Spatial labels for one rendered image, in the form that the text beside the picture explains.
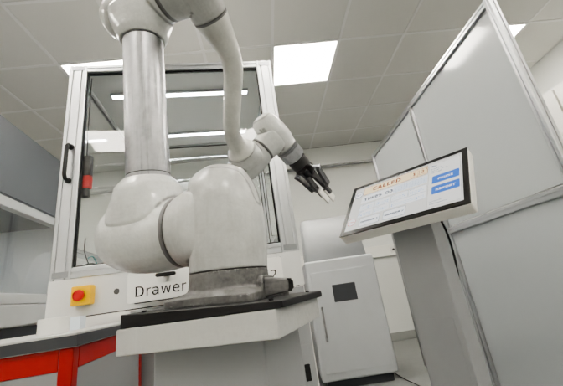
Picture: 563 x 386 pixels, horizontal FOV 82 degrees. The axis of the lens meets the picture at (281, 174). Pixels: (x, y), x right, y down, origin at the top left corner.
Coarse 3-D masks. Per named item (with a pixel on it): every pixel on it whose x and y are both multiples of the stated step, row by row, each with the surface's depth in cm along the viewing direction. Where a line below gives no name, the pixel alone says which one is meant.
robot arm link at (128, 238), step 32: (128, 0) 80; (128, 32) 81; (160, 32) 84; (128, 64) 79; (160, 64) 82; (128, 96) 77; (160, 96) 80; (128, 128) 75; (160, 128) 77; (128, 160) 74; (160, 160) 75; (128, 192) 69; (160, 192) 70; (128, 224) 67; (160, 224) 64; (128, 256) 67; (160, 256) 65
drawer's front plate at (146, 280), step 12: (132, 276) 124; (144, 276) 124; (168, 276) 125; (180, 276) 126; (132, 288) 122; (144, 288) 123; (156, 288) 123; (168, 288) 124; (180, 288) 125; (132, 300) 121; (144, 300) 122; (156, 300) 123
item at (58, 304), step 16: (272, 256) 143; (288, 256) 144; (288, 272) 141; (48, 288) 128; (64, 288) 128; (96, 288) 130; (112, 288) 131; (48, 304) 126; (64, 304) 126; (96, 304) 128; (112, 304) 129; (128, 304) 129; (144, 304) 130; (160, 304) 131
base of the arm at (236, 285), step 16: (208, 272) 58; (224, 272) 57; (240, 272) 58; (256, 272) 60; (192, 288) 59; (208, 288) 57; (224, 288) 56; (240, 288) 56; (256, 288) 58; (272, 288) 59; (288, 288) 58; (176, 304) 58; (192, 304) 57; (208, 304) 55
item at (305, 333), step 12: (300, 288) 140; (108, 312) 129; (120, 312) 128; (132, 312) 128; (96, 324) 125; (300, 336) 133; (312, 348) 132; (144, 360) 123; (312, 360) 130; (144, 372) 122; (312, 372) 129; (144, 384) 121; (312, 384) 127
